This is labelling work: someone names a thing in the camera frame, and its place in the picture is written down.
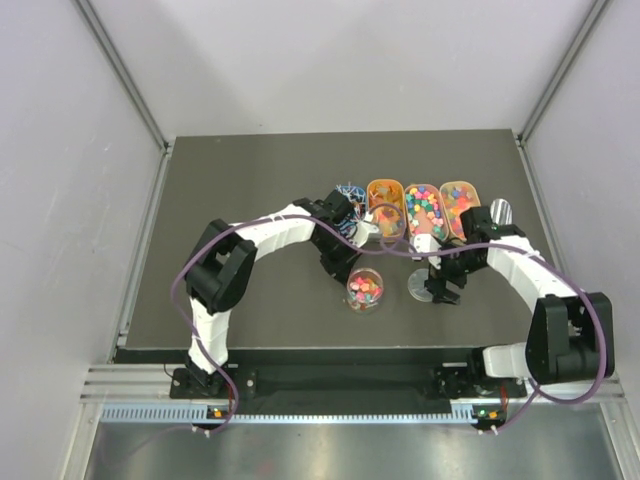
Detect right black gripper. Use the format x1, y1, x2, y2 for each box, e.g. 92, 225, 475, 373
424, 240, 485, 305

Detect clear jar lid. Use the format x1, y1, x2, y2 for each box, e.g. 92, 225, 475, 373
407, 268, 433, 303

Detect clear plastic jar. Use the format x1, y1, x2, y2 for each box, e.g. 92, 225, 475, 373
346, 268, 384, 313

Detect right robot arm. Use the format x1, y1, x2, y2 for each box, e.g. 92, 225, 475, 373
416, 206, 615, 396

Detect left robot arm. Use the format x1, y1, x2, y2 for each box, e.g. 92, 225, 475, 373
184, 190, 359, 397

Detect orange tray of candies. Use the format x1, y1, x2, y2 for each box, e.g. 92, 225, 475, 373
366, 179, 406, 241

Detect pink tray of star candies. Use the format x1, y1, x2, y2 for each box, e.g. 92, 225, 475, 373
404, 183, 449, 245

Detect blue tray of lollipops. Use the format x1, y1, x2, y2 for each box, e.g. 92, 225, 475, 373
335, 184, 366, 239

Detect beige tray of gummies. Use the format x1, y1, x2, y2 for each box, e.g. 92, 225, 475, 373
439, 181, 481, 241

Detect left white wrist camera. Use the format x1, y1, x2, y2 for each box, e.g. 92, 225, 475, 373
352, 212, 382, 248

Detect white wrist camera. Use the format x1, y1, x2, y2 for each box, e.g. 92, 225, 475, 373
352, 212, 382, 248
410, 233, 441, 268

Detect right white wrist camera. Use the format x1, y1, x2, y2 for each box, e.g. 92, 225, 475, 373
410, 233, 441, 268

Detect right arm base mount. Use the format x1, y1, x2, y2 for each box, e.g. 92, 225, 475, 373
434, 348, 527, 400

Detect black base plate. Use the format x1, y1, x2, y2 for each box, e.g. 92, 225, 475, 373
169, 363, 481, 415

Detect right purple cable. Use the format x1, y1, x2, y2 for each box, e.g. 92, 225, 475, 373
379, 234, 616, 434

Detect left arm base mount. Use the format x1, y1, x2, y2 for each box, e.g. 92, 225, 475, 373
162, 363, 235, 401

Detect slotted cable duct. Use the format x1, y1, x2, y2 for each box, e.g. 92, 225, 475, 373
100, 404, 501, 426

